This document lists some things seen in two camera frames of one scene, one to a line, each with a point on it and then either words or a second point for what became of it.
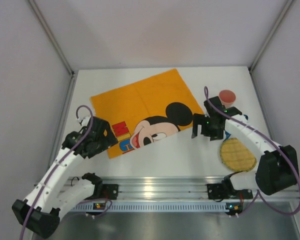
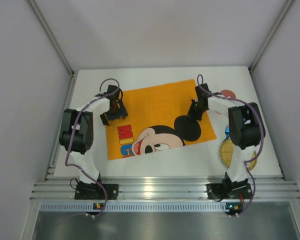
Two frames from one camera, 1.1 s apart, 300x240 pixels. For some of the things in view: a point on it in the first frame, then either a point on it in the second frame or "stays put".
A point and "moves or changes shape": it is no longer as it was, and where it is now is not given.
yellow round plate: [234, 156] stays put
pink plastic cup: [227, 98] stays put
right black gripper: [198, 124] -> [194, 115]
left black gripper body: [106, 135] -> [115, 115]
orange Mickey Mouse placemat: [146, 111] moves or changes shape
